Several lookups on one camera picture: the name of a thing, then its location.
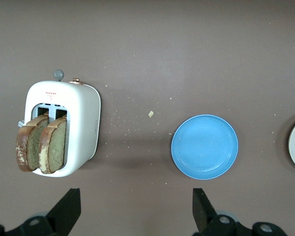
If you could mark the brown toast bread slice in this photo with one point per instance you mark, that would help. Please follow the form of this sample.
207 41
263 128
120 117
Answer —
33 145
56 147

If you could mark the small bread crumb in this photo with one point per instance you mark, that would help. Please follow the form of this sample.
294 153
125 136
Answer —
151 114

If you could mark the blue round plate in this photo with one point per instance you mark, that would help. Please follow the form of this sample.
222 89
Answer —
204 147

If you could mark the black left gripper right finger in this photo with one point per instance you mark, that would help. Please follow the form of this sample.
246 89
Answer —
204 214

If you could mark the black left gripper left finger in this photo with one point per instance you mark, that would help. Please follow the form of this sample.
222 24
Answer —
64 214

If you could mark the white two-slot toaster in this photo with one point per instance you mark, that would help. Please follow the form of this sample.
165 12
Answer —
84 115

